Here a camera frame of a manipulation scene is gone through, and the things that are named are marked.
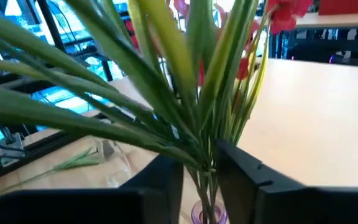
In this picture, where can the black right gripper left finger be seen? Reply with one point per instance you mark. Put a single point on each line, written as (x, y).
(104, 205)

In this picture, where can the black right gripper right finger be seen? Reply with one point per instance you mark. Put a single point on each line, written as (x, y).
(275, 202)

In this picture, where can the red flower bunch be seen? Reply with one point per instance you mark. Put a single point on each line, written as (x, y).
(172, 102)

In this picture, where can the clear glass vase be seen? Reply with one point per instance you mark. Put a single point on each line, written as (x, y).
(117, 168)

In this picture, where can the purple glass vase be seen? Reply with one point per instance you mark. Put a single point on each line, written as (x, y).
(197, 216)

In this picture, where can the dark tulip with long stem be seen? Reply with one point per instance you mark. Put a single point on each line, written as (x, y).
(79, 160)

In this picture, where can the large red bin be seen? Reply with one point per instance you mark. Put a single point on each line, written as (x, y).
(346, 7)

